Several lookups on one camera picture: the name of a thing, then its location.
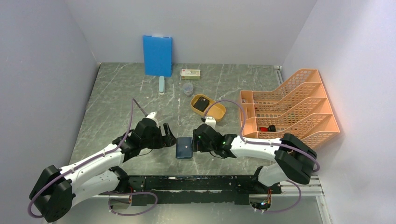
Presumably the light blue eraser stick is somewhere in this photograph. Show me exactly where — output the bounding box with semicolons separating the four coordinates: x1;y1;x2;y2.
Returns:
158;76;165;95

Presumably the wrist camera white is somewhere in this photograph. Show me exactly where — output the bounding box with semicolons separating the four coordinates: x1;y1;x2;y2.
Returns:
202;116;217;129
146;112;159;127

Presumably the red black object in rack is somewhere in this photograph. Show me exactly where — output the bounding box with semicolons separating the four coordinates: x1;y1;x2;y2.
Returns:
258;125;276;132

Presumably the dark blue card holder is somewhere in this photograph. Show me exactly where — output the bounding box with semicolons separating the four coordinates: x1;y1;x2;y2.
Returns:
176;137;193;159

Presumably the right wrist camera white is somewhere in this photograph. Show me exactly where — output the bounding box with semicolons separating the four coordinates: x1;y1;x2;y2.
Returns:
202;116;217;129

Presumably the small red white box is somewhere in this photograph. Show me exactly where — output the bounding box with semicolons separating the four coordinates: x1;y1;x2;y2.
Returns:
180;69;201;80

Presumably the orange file organizer rack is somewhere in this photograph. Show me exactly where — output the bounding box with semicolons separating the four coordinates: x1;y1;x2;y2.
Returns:
239;69;340;149

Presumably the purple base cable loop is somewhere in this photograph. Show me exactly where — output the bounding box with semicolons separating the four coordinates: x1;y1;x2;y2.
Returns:
108;191;158;217

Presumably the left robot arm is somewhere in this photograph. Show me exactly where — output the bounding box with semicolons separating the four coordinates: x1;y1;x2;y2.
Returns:
28;118;177;222

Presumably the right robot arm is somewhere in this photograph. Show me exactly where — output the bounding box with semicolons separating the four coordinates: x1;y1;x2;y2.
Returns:
192;124;319;193

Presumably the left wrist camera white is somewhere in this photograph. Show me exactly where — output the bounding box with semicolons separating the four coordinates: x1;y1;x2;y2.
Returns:
146;112;159;127

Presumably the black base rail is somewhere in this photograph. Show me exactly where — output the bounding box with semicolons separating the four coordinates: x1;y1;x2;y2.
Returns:
105;172;282;206

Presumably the small clear plastic cup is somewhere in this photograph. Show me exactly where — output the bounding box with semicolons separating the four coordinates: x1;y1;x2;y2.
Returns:
182;83;193;97

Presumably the blue board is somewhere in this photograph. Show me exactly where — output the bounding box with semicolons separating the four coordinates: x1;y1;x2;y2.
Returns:
142;35;172;77

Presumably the black card in tray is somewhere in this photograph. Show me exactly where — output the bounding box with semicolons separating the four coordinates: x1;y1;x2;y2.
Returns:
194;97;210;112

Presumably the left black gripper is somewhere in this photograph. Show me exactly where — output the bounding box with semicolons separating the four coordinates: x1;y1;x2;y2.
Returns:
140;122;177;148

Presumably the yellow oval tray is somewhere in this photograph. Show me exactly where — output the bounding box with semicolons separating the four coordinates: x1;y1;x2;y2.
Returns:
190;94;226;123

